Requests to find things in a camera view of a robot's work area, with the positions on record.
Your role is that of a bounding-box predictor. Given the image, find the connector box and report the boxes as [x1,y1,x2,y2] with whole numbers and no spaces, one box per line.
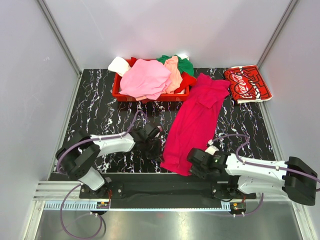
[229,202,247,217]
[96,201,111,209]

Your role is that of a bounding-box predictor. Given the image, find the white cloth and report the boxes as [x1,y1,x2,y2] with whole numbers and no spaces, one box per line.
[107,56,131,77]

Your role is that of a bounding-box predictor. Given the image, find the red plastic bin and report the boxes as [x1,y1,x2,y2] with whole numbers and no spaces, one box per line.
[111,58,191,103]

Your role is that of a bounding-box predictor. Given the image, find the right connector box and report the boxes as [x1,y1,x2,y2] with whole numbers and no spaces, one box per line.
[229,202,247,217]

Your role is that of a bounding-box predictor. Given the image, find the left connector box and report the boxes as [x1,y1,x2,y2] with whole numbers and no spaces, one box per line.
[96,201,111,209]

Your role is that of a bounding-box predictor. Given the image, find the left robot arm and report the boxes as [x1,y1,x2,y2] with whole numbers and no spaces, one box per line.
[55,123,162,199]

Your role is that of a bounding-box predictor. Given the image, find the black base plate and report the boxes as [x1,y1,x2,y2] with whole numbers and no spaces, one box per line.
[79,173,256,210]

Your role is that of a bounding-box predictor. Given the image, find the red white printed folded shirt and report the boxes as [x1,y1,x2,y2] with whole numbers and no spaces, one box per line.
[224,65,273,104]

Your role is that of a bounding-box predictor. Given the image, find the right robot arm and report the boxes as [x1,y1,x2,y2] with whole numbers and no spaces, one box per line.
[187,148,318,206]

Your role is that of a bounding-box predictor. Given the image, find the red t shirt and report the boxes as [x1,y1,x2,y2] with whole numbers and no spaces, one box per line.
[174,72,197,94]

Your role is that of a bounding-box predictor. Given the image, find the peach t shirt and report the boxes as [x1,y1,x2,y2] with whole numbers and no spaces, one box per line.
[164,56,183,94]

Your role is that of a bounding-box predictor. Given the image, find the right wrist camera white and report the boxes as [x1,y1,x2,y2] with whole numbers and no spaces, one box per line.
[205,139,219,156]

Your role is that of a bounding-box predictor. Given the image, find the light pink t shirt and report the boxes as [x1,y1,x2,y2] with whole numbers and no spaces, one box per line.
[119,59,171,100]

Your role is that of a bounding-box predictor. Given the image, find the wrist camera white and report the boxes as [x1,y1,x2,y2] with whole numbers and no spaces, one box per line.
[205,139,219,156]
[152,126,163,138]

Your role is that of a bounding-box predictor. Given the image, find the green t shirt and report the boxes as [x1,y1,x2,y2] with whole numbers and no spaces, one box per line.
[156,55,194,76]

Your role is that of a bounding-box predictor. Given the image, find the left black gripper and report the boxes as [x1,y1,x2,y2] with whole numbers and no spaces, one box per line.
[143,137,164,163]

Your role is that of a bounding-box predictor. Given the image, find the magenta t shirt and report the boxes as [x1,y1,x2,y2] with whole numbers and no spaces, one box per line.
[160,73,230,176]

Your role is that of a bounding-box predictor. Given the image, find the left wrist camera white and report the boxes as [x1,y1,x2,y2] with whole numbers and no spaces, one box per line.
[152,126,163,138]

